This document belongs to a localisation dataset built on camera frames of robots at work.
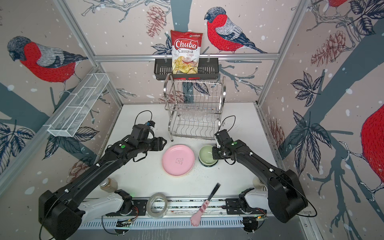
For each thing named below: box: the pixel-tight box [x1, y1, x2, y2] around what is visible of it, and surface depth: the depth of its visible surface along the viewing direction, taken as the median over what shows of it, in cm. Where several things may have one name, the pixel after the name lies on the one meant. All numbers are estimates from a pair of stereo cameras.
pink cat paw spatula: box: [190, 182, 221, 227], surface depth 73 cm
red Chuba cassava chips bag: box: [170, 30, 203, 75], surface depth 85 cm
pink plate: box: [162, 144, 195, 177], surface depth 90 cm
